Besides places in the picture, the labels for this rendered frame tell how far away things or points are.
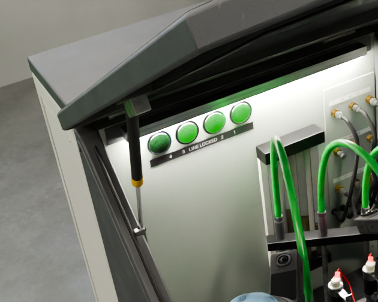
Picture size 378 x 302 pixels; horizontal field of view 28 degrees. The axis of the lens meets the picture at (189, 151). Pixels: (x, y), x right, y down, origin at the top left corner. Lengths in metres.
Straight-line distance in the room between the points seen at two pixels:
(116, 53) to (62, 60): 0.11
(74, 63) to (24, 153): 2.86
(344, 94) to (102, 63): 0.51
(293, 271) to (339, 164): 0.62
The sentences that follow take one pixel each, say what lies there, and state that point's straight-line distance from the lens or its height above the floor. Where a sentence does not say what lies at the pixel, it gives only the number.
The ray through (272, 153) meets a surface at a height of 1.34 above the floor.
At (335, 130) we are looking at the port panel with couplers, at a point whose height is 1.25.
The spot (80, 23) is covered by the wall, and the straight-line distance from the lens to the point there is 5.28.
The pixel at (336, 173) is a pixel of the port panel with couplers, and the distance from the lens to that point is 1.73.
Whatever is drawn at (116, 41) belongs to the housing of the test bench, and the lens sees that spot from 1.62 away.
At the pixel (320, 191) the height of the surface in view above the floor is 1.22.
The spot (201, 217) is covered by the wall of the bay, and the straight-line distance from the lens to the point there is 1.59.
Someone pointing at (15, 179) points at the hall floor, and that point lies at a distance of 4.18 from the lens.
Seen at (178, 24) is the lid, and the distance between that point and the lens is 0.66.
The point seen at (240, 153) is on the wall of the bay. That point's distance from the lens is 1.56.
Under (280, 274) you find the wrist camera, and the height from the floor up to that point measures 1.36.
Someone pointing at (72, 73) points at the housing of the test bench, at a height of 1.50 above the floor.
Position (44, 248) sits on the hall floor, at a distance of 3.60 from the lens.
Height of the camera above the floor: 2.11
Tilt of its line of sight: 31 degrees down
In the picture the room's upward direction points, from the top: 10 degrees counter-clockwise
